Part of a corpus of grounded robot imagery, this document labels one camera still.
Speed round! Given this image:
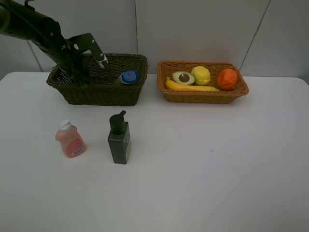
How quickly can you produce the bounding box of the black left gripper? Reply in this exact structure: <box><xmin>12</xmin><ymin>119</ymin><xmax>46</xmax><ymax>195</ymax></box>
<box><xmin>45</xmin><ymin>40</ymin><xmax>91</xmax><ymax>85</ymax></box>

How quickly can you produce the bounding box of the yellow lemon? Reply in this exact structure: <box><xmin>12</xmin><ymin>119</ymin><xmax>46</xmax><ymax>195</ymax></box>
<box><xmin>191</xmin><ymin>66</ymin><xmax>211</xmax><ymax>86</ymax></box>

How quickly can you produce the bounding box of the yellow banana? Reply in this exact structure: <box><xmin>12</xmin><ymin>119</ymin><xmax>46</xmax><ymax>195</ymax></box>
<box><xmin>165</xmin><ymin>78</ymin><xmax>219</xmax><ymax>92</ymax></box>

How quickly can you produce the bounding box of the pink bottle white cap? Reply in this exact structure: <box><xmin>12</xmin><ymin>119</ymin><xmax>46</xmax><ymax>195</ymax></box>
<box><xmin>55</xmin><ymin>120</ymin><xmax>86</xmax><ymax>158</ymax></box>

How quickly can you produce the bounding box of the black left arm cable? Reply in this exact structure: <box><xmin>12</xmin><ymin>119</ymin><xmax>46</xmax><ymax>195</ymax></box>
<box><xmin>0</xmin><ymin>0</ymin><xmax>90</xmax><ymax>85</ymax></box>

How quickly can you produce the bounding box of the orange wicker basket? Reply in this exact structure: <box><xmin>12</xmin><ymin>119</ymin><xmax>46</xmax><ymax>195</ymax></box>
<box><xmin>157</xmin><ymin>60</ymin><xmax>249</xmax><ymax>104</ymax></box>

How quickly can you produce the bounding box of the orange tangerine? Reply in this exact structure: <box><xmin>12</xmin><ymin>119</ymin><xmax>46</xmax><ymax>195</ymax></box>
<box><xmin>217</xmin><ymin>69</ymin><xmax>238</xmax><ymax>91</ymax></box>

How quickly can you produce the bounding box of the dark green pump bottle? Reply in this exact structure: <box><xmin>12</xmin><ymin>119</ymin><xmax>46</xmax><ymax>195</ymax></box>
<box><xmin>108</xmin><ymin>110</ymin><xmax>131</xmax><ymax>164</ymax></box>

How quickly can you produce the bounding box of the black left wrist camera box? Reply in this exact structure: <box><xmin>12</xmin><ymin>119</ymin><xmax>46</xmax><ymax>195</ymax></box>
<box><xmin>67</xmin><ymin>33</ymin><xmax>109</xmax><ymax>69</ymax></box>

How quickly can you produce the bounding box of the halved avocado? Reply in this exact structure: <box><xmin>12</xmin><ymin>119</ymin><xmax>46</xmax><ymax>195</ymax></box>
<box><xmin>172</xmin><ymin>71</ymin><xmax>196</xmax><ymax>85</ymax></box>

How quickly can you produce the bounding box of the dark brown wicker basket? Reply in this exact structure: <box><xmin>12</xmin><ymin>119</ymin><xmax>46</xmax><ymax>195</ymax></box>
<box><xmin>46</xmin><ymin>53</ymin><xmax>148</xmax><ymax>106</ymax></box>

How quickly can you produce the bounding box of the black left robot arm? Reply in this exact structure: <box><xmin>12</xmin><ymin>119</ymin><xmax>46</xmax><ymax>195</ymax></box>
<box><xmin>0</xmin><ymin>0</ymin><xmax>90</xmax><ymax>86</ymax></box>

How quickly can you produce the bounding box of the white bottle blue cap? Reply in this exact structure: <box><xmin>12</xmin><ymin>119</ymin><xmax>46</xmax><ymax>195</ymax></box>
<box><xmin>115</xmin><ymin>70</ymin><xmax>139</xmax><ymax>85</ymax></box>

